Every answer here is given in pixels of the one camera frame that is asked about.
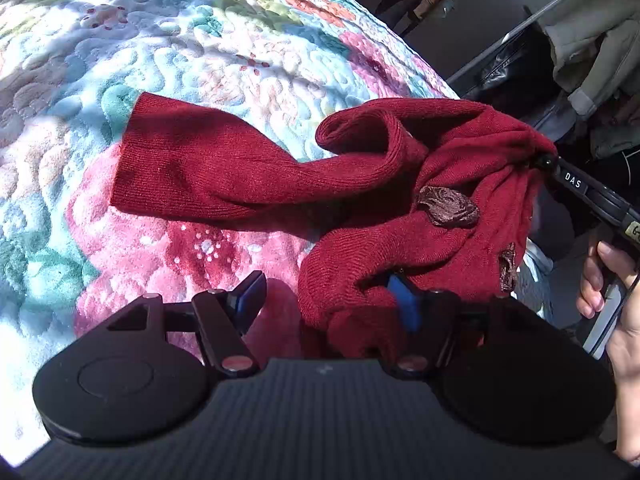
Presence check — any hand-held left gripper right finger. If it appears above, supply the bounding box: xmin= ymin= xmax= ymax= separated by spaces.
xmin=387 ymin=274 xmax=523 ymax=381

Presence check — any floral quilted bedspread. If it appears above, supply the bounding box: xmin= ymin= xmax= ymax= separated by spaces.
xmin=0 ymin=0 xmax=461 ymax=453

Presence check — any beige jacket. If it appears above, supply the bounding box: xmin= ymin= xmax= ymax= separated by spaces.
xmin=537 ymin=0 xmax=640 ymax=118

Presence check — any person's right hand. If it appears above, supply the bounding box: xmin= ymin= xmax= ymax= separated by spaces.
xmin=576 ymin=241 xmax=640 ymax=466

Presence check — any white metal rod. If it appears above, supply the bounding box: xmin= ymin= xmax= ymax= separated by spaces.
xmin=446 ymin=0 xmax=613 ymax=85

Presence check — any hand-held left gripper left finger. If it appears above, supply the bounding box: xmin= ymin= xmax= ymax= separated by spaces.
xmin=106 ymin=270 xmax=268 ymax=378

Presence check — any red knit sweater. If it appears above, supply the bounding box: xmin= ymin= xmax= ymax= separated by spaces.
xmin=111 ymin=92 xmax=558 ymax=358

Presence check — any black leather jacket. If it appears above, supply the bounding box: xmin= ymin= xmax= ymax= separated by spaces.
xmin=462 ymin=30 xmax=571 ymax=126

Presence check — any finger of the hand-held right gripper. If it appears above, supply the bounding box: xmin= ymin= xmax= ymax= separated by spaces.
xmin=530 ymin=152 xmax=560 ymax=177

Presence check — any black cable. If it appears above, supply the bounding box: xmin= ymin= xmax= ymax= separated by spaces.
xmin=584 ymin=272 xmax=640 ymax=358

